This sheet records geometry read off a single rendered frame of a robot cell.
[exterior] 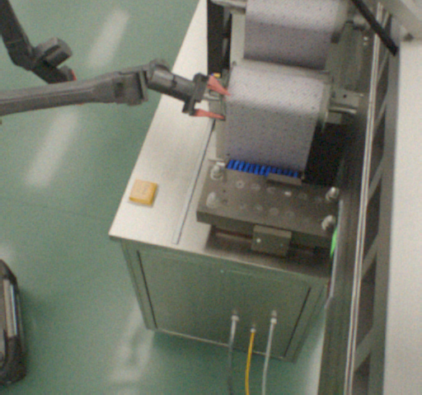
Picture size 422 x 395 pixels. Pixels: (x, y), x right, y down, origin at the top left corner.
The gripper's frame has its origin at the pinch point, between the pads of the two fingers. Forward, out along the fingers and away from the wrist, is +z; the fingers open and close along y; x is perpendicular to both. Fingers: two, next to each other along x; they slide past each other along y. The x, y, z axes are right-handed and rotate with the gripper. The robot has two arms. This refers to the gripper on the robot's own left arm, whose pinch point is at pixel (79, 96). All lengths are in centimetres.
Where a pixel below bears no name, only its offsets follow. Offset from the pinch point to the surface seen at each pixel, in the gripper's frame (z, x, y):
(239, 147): 16, -37, -37
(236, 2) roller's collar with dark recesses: -3, -57, -8
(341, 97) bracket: 11, -68, -44
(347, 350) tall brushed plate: -17, -49, -106
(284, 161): 24, -46, -44
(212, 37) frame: 9.9, -44.3, -0.5
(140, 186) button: 16.3, -3.9, -30.8
